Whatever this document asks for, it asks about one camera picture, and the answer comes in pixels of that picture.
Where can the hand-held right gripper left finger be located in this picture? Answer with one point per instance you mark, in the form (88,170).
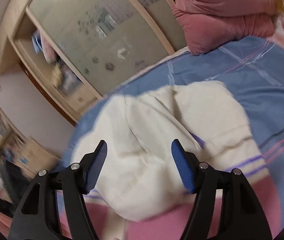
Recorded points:
(98,165)

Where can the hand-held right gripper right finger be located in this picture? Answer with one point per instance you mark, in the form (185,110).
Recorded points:
(182,165)

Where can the pink and white hooded jacket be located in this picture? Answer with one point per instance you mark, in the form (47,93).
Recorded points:
(144,130)

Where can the light wooden cabinet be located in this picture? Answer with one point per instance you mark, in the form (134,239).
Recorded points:
(39,152)

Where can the wooden wardrobe drawer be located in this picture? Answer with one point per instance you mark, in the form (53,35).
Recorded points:
(86,100)

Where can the dark cloth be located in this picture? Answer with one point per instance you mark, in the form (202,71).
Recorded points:
(14,182)

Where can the translucent storage box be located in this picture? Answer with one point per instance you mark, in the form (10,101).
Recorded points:
(69,80)

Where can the blue striped bed sheet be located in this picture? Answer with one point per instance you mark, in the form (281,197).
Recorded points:
(269,85)

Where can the pink hanging garment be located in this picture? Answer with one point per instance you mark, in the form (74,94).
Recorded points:
(48,53)

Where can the wooden wardrobe with glass doors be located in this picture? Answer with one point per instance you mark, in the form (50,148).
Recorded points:
(94,17)

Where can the folded pink quilt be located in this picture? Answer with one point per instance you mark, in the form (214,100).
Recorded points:
(219,5)

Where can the brown door frame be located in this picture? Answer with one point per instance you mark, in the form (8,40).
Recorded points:
(51,95)

